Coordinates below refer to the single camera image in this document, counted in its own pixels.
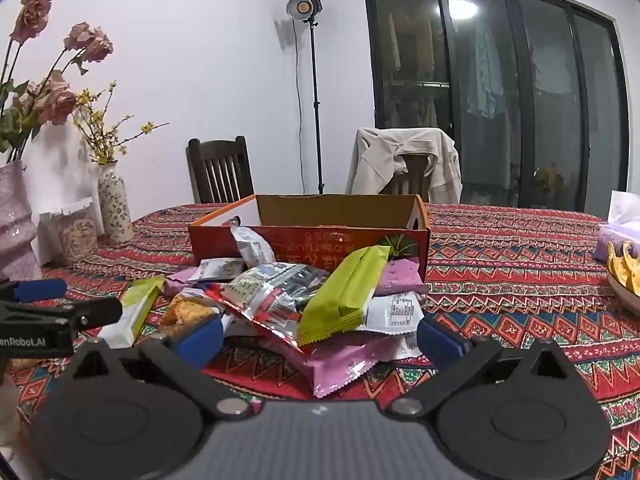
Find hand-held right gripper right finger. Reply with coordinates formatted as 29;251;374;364
385;312;581;421

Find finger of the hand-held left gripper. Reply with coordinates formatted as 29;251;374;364
0;279;68;304
50;297;124;334

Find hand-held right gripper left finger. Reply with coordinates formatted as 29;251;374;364
65;312;256;421

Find orange white snack packet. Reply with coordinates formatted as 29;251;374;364
159;292;221;341

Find white label snack packet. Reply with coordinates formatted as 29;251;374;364
357;294;426;336

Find red silver snack packet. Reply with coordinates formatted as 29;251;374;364
205;262;331;356

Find large pink snack packet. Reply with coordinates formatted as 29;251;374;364
295;332;401;399

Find green snack packet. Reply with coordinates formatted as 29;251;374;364
297;245;392;347

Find orange cardboard box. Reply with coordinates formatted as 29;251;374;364
187;193;432;286

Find yellow-green white snack packet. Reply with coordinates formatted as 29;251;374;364
97;275;166;350

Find pink vase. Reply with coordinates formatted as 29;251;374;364
0;160;43;281

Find patterned red tablecloth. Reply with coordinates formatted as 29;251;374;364
0;202;640;480

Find floral ceramic vase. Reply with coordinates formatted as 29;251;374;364
96;161;135;245

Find yellow flower branches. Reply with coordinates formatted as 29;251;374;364
72;80;170;166

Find dark wooden chair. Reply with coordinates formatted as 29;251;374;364
186;136;256;205

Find white plate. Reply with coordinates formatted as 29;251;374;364
606;267;640;317

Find pink flowers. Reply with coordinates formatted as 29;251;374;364
0;0;115;163

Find beige jacket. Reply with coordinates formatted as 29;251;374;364
345;127;463;205

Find purple tissue pack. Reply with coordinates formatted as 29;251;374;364
594;191;640;263

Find black framed glass door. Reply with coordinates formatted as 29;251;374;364
362;0;632;218

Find studio light on stand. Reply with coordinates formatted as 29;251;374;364
286;0;326;196

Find pale hanging garment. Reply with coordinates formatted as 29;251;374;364
467;20;506;118

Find black light cable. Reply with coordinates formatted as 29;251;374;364
292;20;306;193

